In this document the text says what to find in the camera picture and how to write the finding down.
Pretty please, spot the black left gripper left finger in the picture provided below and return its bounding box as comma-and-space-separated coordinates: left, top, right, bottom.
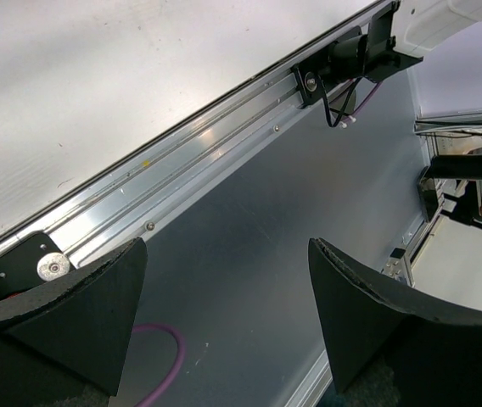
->
0, 238, 147, 397

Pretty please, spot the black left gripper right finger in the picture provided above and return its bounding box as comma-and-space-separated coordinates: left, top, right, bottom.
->
308, 238, 482, 394

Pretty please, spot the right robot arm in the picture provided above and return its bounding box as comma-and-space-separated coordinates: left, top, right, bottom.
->
390, 0, 482, 58

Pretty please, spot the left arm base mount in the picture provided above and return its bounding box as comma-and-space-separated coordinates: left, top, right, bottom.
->
0, 232, 75, 301

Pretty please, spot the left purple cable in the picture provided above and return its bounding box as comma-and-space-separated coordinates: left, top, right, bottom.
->
130, 322, 188, 407

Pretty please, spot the aluminium mounting rail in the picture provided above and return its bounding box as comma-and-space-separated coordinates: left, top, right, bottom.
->
0, 64, 301, 266

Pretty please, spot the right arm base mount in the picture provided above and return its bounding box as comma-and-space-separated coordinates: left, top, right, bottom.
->
292, 1, 423, 105

